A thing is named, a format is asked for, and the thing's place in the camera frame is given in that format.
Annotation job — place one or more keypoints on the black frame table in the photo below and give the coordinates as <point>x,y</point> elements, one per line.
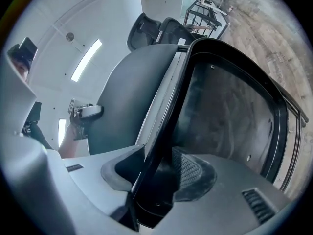
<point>204,17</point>

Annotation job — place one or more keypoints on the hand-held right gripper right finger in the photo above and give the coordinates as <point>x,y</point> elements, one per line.
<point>220,204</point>

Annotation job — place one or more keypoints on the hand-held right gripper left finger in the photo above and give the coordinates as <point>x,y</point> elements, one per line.
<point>97,170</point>

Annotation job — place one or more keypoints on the long ceiling light panel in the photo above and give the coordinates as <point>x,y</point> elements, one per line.
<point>86,60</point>
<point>61,131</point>

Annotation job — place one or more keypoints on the round ceiling fixture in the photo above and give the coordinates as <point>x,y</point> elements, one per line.
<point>69,36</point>

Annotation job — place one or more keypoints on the person's left forearm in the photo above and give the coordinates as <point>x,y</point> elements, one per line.
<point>69,144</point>

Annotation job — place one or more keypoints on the black head-mounted camera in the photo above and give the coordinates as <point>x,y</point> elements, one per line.
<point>28,47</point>

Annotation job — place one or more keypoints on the black mesh office chair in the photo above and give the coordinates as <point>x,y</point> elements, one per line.
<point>143,30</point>
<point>174,33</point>

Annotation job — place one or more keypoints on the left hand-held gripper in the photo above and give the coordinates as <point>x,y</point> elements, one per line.
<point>77,125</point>

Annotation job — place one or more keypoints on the person's black shirt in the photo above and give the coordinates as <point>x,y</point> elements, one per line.
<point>40,136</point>

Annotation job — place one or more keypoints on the person's head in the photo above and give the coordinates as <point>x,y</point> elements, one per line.
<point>20,65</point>

